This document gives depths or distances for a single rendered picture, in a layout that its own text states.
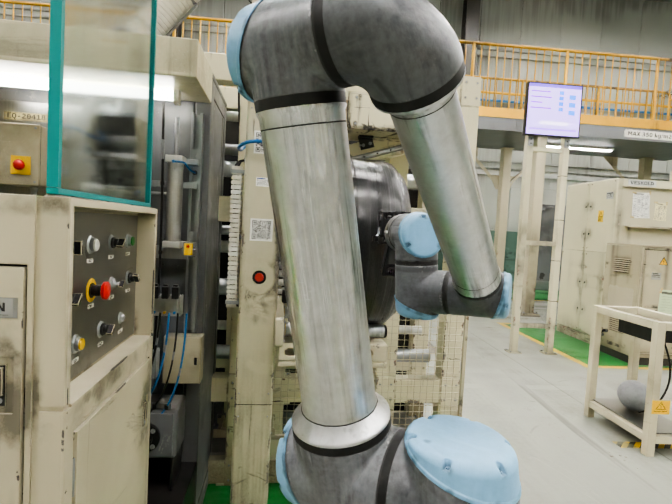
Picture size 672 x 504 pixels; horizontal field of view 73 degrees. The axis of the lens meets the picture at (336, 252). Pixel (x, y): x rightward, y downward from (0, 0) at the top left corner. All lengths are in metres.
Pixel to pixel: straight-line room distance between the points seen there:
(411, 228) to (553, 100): 4.62
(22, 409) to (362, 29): 0.82
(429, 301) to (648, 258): 4.75
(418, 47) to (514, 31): 12.22
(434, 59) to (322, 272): 0.28
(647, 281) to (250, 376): 4.64
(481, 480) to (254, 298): 1.09
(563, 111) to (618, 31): 8.60
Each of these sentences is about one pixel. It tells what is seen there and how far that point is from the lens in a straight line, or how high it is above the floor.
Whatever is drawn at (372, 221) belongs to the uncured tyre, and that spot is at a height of 1.27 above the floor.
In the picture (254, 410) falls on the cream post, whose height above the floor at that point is 0.60.
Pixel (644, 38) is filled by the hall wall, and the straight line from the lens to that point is 14.33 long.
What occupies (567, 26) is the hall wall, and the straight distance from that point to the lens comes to 13.35.
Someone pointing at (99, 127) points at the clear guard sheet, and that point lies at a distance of 1.09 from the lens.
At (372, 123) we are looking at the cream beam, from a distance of 1.87.
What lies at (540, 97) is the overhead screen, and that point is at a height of 2.72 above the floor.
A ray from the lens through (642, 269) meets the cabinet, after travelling 5.56.
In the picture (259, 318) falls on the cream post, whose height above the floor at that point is 0.92.
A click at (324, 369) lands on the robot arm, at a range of 0.62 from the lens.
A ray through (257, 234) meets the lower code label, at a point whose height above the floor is 1.20.
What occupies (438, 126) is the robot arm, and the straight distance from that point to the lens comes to 0.58.
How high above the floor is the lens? 1.24
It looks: 3 degrees down
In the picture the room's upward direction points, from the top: 3 degrees clockwise
